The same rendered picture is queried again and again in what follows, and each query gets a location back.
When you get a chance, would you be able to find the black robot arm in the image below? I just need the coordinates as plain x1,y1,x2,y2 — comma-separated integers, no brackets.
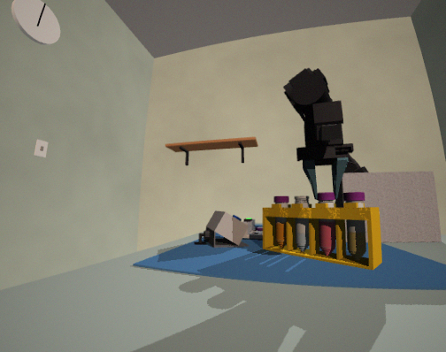
284,68,368,172

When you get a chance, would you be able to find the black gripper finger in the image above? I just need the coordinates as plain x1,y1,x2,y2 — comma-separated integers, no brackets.
332,157,349,199
303,160,318,200

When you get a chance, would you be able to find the grey key desk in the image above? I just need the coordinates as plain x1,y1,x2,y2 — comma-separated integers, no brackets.
194,211,249,248

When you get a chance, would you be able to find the blue flat mat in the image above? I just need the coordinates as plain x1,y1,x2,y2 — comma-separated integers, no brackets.
133,237,446,290

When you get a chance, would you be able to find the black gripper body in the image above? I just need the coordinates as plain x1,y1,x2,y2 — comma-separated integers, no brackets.
296,143,354,166

